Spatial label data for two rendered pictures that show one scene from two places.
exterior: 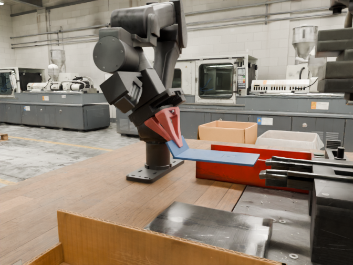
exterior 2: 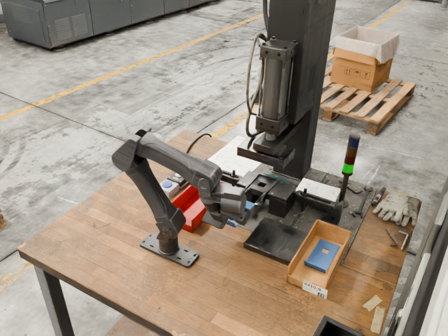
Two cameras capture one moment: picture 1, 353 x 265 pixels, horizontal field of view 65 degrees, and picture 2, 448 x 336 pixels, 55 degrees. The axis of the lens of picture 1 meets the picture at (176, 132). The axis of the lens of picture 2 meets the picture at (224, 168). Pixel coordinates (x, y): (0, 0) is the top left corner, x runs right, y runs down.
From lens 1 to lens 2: 1.39 m
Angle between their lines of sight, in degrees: 81
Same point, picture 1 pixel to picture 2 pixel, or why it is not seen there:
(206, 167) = (196, 223)
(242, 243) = (282, 229)
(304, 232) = (264, 213)
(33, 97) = not seen: outside the picture
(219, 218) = (263, 231)
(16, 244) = (273, 301)
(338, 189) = (279, 193)
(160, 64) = (154, 182)
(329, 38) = (275, 149)
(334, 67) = (285, 161)
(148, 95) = not seen: hidden behind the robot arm
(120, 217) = (248, 267)
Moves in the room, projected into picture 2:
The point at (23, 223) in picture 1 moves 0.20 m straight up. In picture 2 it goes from (252, 306) to (256, 255)
